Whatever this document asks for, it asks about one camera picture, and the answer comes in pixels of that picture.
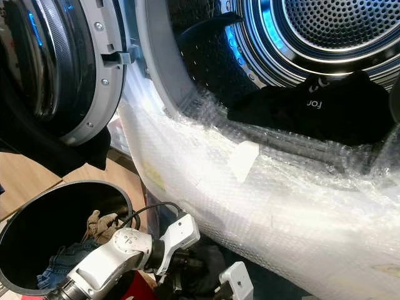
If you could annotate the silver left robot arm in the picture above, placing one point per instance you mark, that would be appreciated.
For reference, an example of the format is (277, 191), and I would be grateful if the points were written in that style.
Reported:
(109, 262)

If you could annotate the yellow sticker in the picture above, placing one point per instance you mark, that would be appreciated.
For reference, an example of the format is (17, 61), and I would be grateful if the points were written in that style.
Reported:
(154, 177)

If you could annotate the brown cloth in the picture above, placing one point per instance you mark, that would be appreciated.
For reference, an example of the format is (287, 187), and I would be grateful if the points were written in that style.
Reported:
(100, 226)

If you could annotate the clear bubble wrap sheet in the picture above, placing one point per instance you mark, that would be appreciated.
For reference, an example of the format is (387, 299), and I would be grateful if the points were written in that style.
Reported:
(287, 225)

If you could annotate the white tape piece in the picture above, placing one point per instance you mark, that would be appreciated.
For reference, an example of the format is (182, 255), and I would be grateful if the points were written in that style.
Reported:
(244, 161)

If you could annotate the blue jeans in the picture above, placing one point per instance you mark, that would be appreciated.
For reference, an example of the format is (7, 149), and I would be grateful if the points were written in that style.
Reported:
(65, 262)

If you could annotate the black round laundry bin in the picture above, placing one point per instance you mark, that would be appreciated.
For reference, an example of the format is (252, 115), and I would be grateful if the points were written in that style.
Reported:
(37, 219)

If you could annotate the black garment with white print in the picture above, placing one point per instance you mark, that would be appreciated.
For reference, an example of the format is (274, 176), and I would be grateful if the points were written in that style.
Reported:
(287, 119)

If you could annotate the black hanging garment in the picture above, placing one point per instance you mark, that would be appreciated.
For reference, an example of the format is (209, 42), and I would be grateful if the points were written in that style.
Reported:
(31, 137)

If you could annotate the open washer door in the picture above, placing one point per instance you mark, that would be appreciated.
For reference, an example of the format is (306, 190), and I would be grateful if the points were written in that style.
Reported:
(94, 75)

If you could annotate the grey washer door gasket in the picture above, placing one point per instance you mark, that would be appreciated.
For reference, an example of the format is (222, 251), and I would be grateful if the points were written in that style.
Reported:
(153, 50)

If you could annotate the black drum lifter paddle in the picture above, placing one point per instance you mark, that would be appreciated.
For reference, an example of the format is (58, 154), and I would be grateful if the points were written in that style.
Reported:
(209, 28)

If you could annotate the steel washer drum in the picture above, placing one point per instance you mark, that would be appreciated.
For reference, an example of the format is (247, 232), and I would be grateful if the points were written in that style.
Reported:
(337, 25)

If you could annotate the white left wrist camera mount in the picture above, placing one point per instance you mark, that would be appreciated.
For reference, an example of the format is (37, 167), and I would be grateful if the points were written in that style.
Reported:
(178, 234)

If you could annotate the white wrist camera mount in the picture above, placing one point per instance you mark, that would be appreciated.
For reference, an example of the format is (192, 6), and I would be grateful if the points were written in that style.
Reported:
(178, 234)
(236, 281)

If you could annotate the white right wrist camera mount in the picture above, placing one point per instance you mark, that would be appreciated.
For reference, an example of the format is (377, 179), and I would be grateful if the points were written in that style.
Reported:
(236, 281)

